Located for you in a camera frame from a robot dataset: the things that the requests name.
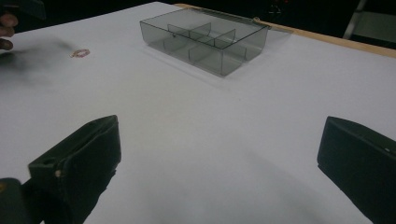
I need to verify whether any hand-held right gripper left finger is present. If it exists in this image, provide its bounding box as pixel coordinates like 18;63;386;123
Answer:
27;114;122;224

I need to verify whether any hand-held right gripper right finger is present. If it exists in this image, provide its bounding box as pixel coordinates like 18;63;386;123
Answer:
317;116;396;224

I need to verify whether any small pink ring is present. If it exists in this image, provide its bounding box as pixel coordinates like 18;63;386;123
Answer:
69;48;92;59

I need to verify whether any clear grey compartment box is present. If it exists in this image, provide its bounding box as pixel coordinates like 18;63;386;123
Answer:
139;7;271;77

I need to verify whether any metal stand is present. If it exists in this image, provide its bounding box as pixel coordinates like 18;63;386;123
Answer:
342;0;396;43

